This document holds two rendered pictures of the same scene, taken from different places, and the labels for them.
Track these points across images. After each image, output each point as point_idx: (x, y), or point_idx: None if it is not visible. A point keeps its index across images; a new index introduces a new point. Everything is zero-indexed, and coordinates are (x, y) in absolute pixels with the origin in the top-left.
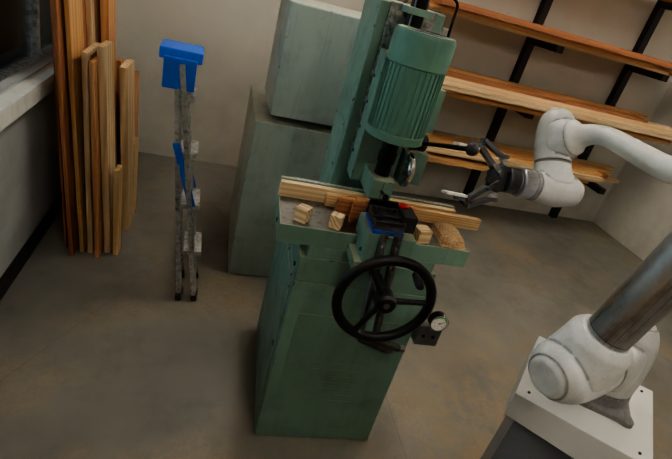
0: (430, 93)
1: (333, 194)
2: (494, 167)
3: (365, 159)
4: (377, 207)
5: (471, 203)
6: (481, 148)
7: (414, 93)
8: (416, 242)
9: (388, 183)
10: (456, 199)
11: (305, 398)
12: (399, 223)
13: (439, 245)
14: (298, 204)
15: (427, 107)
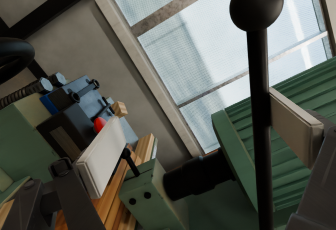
0: (335, 84)
1: (138, 162)
2: (287, 228)
3: (191, 201)
4: (107, 104)
5: (38, 193)
6: (328, 133)
7: (305, 75)
8: (12, 103)
9: (151, 173)
10: (83, 151)
11: None
12: (69, 85)
13: None
14: (128, 139)
15: (308, 106)
